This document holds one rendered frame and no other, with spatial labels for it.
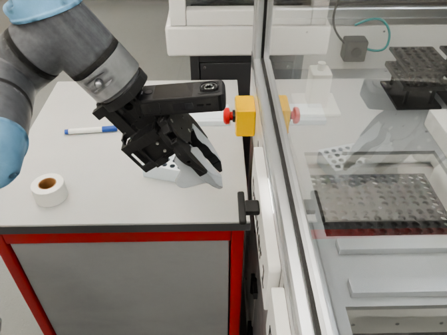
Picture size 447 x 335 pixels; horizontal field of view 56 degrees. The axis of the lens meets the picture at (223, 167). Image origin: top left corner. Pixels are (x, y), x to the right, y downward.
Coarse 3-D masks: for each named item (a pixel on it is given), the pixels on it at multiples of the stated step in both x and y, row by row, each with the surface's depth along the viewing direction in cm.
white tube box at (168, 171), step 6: (168, 162) 98; (156, 168) 97; (162, 168) 96; (168, 168) 96; (174, 168) 96; (144, 174) 99; (150, 174) 98; (156, 174) 98; (162, 174) 98; (168, 174) 97; (174, 174) 97; (168, 180) 98; (174, 180) 98
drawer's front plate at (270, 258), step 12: (252, 168) 85; (264, 168) 76; (252, 180) 85; (264, 180) 74; (252, 192) 85; (264, 192) 71; (264, 204) 69; (264, 216) 67; (264, 228) 65; (264, 240) 64; (276, 240) 63; (264, 252) 65; (276, 252) 61; (264, 264) 65; (276, 264) 60; (264, 276) 65; (276, 276) 60; (264, 288) 65; (264, 300) 66
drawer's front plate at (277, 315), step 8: (272, 288) 57; (280, 288) 57; (272, 296) 56; (280, 296) 56; (272, 304) 56; (280, 304) 55; (272, 312) 56; (280, 312) 54; (272, 320) 56; (280, 320) 53; (288, 320) 53; (272, 328) 56; (280, 328) 52; (288, 328) 52
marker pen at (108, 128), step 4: (76, 128) 112; (80, 128) 112; (84, 128) 112; (88, 128) 112; (92, 128) 112; (96, 128) 112; (100, 128) 112; (104, 128) 112; (108, 128) 113; (112, 128) 113; (116, 128) 113; (68, 132) 112; (72, 132) 112; (76, 132) 112; (80, 132) 112; (84, 132) 112; (88, 132) 113; (92, 132) 113
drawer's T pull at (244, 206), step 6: (240, 192) 74; (240, 198) 72; (240, 204) 71; (246, 204) 71; (252, 204) 71; (258, 204) 71; (240, 210) 70; (246, 210) 70; (252, 210) 70; (258, 210) 70; (240, 216) 69; (240, 222) 69; (246, 222) 69
